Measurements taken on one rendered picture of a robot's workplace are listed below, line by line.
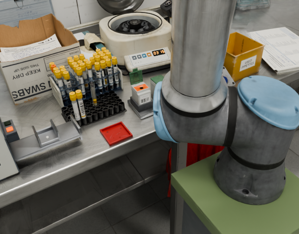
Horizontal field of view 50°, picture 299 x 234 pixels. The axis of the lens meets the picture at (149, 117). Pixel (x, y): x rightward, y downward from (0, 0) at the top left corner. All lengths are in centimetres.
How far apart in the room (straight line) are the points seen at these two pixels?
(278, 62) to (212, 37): 78
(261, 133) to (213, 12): 25
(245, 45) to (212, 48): 72
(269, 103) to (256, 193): 20
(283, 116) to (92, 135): 51
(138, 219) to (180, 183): 105
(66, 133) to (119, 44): 40
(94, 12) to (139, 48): 36
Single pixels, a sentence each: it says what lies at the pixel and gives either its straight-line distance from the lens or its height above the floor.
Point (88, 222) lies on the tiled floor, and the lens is 177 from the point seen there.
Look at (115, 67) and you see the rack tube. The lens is 100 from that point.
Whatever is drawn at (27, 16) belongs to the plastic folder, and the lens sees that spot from 132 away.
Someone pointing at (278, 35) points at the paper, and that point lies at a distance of 142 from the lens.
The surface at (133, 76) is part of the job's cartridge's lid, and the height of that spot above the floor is 98.
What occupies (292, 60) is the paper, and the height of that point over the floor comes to 89.
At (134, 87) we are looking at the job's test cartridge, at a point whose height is 95.
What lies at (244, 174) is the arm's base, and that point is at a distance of 66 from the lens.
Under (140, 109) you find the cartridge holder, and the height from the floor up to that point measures 90.
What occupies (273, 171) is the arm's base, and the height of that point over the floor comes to 98.
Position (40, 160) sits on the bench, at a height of 88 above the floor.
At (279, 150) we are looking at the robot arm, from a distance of 63.
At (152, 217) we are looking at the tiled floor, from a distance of 175.
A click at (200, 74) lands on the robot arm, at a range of 49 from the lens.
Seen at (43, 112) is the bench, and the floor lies 88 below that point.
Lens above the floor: 146
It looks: 39 degrees down
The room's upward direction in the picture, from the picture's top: 2 degrees counter-clockwise
